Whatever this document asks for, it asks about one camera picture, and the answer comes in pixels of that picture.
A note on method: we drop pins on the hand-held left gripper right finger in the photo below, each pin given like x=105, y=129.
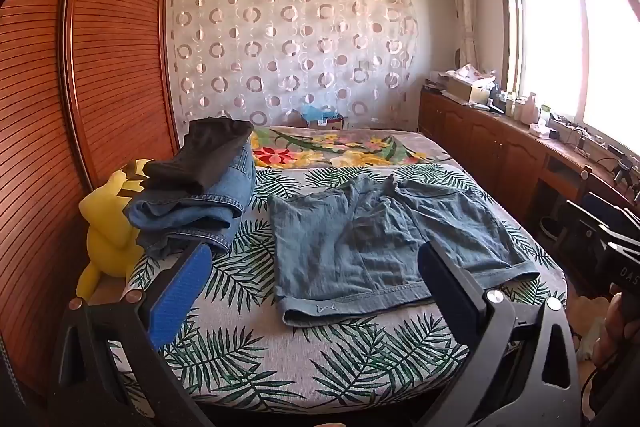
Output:
x=445, y=289

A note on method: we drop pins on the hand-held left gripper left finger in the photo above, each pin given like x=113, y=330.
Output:
x=177, y=294

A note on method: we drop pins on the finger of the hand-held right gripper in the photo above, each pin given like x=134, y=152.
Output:
x=582, y=219

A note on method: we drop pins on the light blue denim pants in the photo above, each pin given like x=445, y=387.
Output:
x=340, y=252

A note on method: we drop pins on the folded black pants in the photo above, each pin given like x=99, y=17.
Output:
x=210, y=157

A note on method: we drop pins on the person's right hand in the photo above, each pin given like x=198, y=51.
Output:
x=615, y=329

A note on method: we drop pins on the folded blue jeans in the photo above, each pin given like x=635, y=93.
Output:
x=200, y=212

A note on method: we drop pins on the yellow plush toy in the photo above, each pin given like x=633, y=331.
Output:
x=107, y=237

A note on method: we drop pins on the tissue box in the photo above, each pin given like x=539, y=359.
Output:
x=542, y=122

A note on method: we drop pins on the white plastic bottle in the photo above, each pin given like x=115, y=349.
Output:
x=530, y=107

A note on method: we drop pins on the wooden sideboard cabinet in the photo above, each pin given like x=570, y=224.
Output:
x=480, y=142

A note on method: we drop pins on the leaf print bed sheet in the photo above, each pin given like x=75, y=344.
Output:
x=300, y=357

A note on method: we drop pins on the window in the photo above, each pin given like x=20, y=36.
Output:
x=560, y=47

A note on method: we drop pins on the large cardboard box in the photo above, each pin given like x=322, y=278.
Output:
x=465, y=89

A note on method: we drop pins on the floral blanket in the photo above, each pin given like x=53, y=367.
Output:
x=325, y=147

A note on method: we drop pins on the small cardboard box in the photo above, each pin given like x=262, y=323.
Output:
x=330, y=123

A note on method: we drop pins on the blue cloth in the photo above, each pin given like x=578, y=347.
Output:
x=317, y=112

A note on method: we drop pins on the circle pattern curtain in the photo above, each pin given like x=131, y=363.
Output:
x=280, y=47

